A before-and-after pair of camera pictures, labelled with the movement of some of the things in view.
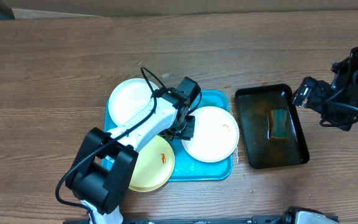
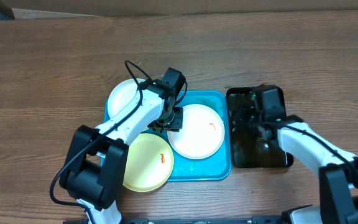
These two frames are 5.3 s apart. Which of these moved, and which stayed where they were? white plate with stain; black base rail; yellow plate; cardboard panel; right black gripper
Moved: white plate with stain; right black gripper
Stayed: black base rail; cardboard panel; yellow plate
